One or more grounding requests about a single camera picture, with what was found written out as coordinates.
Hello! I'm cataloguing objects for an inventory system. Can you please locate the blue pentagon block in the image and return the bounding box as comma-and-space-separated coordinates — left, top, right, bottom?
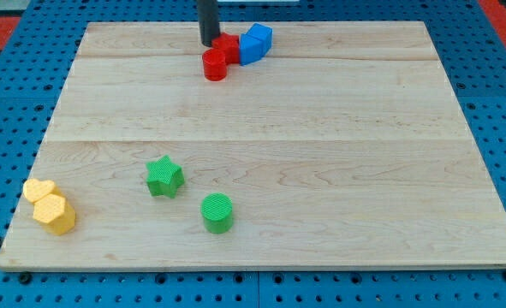
239, 33, 264, 66

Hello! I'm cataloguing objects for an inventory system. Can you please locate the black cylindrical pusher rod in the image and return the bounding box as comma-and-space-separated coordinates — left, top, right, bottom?
196, 0, 221, 47

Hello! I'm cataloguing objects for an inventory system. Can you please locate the green star block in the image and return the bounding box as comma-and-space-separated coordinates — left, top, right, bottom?
146, 155, 185, 198

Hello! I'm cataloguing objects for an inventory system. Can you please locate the red star block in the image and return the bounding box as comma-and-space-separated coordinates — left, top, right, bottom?
211, 33, 241, 64

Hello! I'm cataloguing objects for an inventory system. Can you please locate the yellow hexagon block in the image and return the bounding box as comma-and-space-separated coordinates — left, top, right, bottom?
33, 193, 76, 235

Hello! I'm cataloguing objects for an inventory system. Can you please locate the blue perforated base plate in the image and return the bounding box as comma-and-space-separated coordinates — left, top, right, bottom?
0, 1, 506, 307

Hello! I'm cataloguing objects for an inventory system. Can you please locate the red cylinder block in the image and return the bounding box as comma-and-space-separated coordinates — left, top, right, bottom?
202, 49, 227, 81

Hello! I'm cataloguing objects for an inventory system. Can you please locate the green cylinder block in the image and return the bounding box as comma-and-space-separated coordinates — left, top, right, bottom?
200, 192, 233, 234

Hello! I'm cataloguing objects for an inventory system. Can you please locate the yellow heart block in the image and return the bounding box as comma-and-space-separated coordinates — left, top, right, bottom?
22, 178, 63, 204

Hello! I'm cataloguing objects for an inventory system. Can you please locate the blue cube block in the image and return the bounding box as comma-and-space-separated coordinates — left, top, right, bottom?
247, 23, 273, 56

